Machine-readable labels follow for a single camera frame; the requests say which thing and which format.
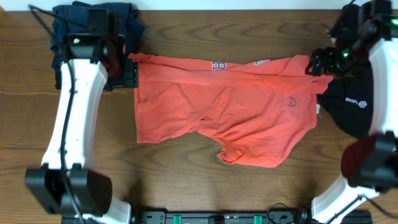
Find red graphic t-shirt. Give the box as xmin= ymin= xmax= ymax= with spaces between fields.
xmin=130 ymin=53 xmax=331 ymax=167

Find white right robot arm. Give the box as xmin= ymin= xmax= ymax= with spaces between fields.
xmin=294 ymin=0 xmax=397 ymax=223

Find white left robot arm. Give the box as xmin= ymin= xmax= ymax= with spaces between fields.
xmin=24 ymin=9 xmax=138 ymax=224

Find black logo shirt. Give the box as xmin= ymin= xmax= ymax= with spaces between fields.
xmin=318 ymin=3 xmax=373 ymax=139

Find black folded shirt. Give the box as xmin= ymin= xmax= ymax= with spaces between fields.
xmin=55 ymin=68 xmax=62 ymax=90

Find navy blue folded shirt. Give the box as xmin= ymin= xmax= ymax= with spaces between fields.
xmin=52 ymin=1 xmax=145 ymax=54

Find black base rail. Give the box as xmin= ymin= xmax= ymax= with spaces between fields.
xmin=60 ymin=202 xmax=374 ymax=224

